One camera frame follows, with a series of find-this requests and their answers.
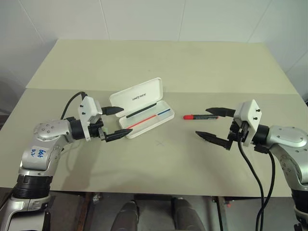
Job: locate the dark metal table frame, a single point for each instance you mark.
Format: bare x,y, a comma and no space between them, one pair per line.
154,196

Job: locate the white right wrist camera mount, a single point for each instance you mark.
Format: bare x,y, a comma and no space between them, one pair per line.
251,113

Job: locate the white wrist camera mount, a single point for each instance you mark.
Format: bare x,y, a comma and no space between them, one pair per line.
251,113
87,108

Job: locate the dark rounded shape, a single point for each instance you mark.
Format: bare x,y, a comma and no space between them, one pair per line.
127,216
186,216

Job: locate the small red knob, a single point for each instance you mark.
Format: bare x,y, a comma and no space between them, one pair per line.
228,205

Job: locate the red capped black marker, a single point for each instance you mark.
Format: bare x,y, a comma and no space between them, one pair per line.
192,117

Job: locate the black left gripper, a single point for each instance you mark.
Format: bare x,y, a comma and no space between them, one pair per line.
95,128

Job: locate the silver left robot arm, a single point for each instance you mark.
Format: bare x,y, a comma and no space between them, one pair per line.
48,130

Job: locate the white plastic pencil case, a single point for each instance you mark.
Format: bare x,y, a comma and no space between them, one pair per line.
137,96

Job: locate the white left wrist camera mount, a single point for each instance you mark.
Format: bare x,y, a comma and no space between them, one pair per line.
87,108

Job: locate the thin black pen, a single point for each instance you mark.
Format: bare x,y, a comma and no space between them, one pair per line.
142,110

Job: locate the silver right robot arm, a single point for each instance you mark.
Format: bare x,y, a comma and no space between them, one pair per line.
286,137

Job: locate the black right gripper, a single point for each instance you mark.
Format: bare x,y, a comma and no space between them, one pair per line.
237,132

